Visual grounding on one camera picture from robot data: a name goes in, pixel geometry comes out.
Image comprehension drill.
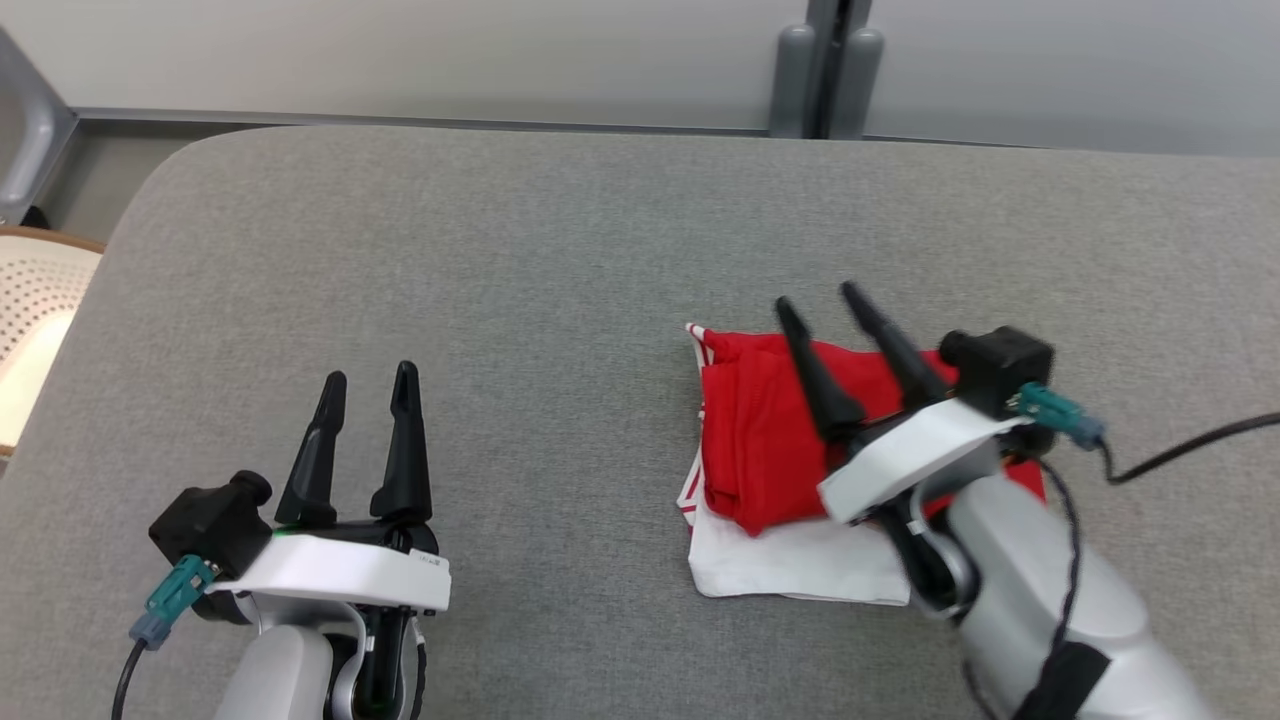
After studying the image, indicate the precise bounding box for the beige perforated laundry basket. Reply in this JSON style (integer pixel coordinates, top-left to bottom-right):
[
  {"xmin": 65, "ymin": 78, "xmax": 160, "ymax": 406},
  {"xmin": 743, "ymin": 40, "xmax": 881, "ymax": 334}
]
[{"xmin": 0, "ymin": 227, "xmax": 106, "ymax": 459}]

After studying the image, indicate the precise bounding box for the grey partition end support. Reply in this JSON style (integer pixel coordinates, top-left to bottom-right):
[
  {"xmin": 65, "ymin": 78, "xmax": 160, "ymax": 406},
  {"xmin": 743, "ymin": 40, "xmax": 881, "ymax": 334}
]
[{"xmin": 0, "ymin": 28, "xmax": 79, "ymax": 226}]

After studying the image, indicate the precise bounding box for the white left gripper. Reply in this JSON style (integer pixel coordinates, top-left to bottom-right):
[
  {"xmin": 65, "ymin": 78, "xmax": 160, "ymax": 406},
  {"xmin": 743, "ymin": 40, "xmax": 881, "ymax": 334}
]
[{"xmin": 203, "ymin": 361, "xmax": 453, "ymax": 614}]

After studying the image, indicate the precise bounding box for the grey partition post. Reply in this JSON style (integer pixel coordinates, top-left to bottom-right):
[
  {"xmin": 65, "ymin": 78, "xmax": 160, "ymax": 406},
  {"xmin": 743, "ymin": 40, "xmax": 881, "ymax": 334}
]
[{"xmin": 805, "ymin": 0, "xmax": 873, "ymax": 139}]

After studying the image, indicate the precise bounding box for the red and white jersey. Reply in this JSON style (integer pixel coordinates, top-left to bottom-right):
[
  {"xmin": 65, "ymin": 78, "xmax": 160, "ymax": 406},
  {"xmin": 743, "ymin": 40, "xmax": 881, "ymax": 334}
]
[{"xmin": 678, "ymin": 322, "xmax": 1049, "ymax": 607}]

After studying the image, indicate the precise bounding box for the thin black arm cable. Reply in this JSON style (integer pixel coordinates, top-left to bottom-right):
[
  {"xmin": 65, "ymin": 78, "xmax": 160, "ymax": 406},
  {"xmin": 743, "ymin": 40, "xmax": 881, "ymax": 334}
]
[{"xmin": 965, "ymin": 455, "xmax": 1088, "ymax": 720}]

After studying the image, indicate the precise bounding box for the grey partition base rail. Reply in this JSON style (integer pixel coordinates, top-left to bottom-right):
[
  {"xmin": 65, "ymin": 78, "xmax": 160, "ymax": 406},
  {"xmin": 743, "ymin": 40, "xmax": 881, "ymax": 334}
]
[{"xmin": 75, "ymin": 107, "xmax": 773, "ymax": 136}]

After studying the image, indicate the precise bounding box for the black cable with teal plug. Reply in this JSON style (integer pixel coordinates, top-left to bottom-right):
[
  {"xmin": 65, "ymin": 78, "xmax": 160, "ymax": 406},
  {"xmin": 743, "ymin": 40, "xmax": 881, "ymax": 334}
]
[
  {"xmin": 1008, "ymin": 385, "xmax": 1280, "ymax": 486},
  {"xmin": 110, "ymin": 555, "xmax": 218, "ymax": 720}
]

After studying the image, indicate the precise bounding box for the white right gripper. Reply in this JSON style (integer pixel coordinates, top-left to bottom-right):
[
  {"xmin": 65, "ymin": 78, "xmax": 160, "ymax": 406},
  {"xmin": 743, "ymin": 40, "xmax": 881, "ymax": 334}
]
[{"xmin": 774, "ymin": 281, "xmax": 1033, "ymax": 526}]

